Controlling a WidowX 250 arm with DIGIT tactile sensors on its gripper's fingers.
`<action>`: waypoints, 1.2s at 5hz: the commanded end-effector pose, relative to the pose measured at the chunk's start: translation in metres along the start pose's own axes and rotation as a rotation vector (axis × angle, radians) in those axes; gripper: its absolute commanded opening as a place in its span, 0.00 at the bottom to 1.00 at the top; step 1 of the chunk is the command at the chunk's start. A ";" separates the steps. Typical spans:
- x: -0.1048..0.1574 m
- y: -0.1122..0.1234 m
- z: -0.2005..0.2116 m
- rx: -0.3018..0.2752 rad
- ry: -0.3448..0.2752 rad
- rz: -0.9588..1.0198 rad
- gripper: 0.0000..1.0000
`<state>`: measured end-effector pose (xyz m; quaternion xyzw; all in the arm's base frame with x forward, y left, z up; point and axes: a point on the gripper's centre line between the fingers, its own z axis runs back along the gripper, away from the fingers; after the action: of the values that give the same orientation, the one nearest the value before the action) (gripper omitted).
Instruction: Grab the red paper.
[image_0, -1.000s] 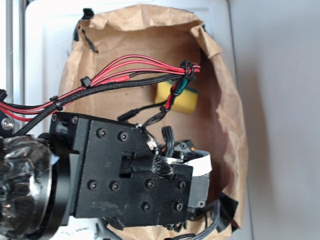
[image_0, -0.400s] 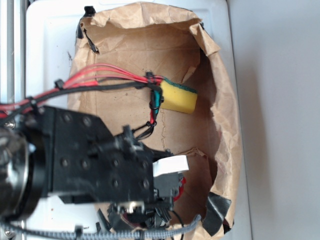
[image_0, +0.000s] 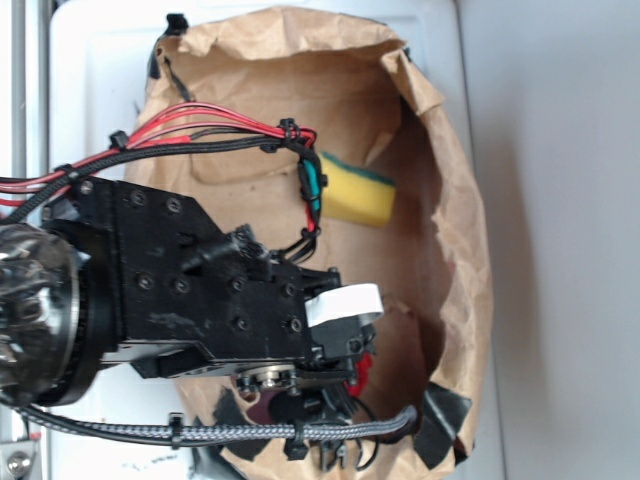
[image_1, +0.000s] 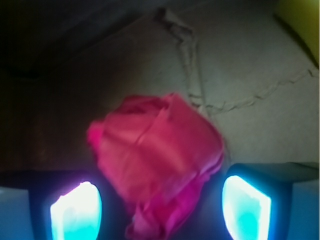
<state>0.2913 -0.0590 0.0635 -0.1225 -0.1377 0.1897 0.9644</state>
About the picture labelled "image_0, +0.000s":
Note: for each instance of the white plastic tray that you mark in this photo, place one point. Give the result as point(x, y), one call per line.
point(99, 52)

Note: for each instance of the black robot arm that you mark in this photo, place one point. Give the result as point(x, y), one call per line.
point(39, 331)

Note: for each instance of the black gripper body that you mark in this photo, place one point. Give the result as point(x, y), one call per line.
point(167, 292)

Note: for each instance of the yellow green sponge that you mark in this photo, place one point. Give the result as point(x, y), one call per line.
point(355, 194)

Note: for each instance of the brown paper bag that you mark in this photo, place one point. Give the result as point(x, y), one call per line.
point(351, 80)

